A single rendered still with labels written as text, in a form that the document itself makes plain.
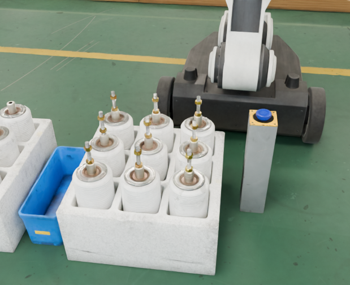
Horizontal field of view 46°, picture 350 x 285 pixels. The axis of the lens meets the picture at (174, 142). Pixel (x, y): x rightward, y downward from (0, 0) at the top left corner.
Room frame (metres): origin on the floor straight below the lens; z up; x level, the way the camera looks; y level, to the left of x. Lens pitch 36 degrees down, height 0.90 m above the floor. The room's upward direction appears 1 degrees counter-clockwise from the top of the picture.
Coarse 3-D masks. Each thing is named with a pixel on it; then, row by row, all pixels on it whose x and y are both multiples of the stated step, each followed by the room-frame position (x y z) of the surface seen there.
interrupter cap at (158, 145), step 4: (140, 140) 0.89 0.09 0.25; (156, 140) 0.89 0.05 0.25; (160, 140) 0.89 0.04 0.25; (136, 144) 0.87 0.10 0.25; (140, 144) 0.87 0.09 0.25; (144, 144) 0.88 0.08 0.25; (156, 144) 0.87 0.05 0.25; (160, 144) 0.87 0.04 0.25; (140, 148) 0.86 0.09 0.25; (144, 148) 0.86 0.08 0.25; (152, 148) 0.86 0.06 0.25; (156, 148) 0.86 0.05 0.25; (160, 148) 0.85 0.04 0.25; (144, 152) 0.84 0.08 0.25; (148, 152) 0.84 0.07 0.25; (152, 152) 0.84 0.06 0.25; (156, 152) 0.84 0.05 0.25
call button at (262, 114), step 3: (258, 111) 0.90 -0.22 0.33; (261, 111) 0.90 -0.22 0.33; (264, 111) 0.90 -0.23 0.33; (267, 111) 0.90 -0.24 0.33; (270, 111) 0.90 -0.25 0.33; (258, 114) 0.89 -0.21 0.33; (261, 114) 0.89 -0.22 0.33; (264, 114) 0.89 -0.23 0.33; (267, 114) 0.89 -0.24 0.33; (270, 114) 0.89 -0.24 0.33; (258, 117) 0.89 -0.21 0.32; (261, 117) 0.88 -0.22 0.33; (264, 117) 0.88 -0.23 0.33; (267, 117) 0.88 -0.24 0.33; (270, 117) 0.89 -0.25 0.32
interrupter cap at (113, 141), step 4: (96, 136) 0.91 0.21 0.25; (112, 136) 0.91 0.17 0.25; (92, 140) 0.89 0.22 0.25; (96, 140) 0.89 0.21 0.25; (112, 140) 0.89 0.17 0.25; (116, 140) 0.89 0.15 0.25; (92, 144) 0.88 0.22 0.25; (96, 144) 0.88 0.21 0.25; (100, 144) 0.88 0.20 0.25; (108, 144) 0.88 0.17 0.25; (112, 144) 0.88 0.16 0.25; (116, 144) 0.87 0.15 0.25; (92, 148) 0.86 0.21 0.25; (96, 148) 0.86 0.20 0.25; (100, 148) 0.86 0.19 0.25; (104, 148) 0.86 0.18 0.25; (108, 148) 0.86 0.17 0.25; (112, 148) 0.86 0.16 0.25
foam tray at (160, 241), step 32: (128, 160) 0.90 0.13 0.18; (64, 224) 0.70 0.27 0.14; (96, 224) 0.69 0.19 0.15; (128, 224) 0.68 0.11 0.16; (160, 224) 0.67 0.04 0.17; (192, 224) 0.66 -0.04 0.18; (96, 256) 0.69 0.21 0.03; (128, 256) 0.68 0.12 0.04; (160, 256) 0.67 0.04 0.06; (192, 256) 0.66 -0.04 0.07
